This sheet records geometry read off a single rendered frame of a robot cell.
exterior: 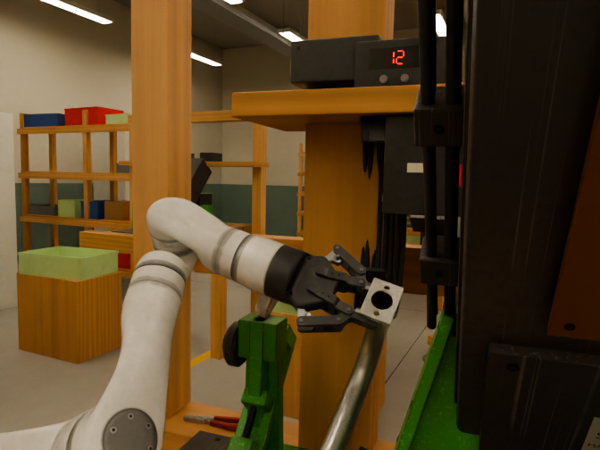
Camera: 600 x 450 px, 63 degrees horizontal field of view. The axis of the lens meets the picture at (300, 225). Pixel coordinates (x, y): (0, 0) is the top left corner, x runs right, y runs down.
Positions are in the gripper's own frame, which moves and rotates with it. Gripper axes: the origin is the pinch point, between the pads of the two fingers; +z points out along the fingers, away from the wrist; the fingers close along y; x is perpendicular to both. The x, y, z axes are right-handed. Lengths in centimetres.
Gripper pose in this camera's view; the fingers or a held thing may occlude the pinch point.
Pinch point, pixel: (373, 307)
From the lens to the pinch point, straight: 64.5
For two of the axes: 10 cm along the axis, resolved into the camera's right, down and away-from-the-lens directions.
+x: 0.6, 6.0, 8.0
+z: 9.0, 3.1, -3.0
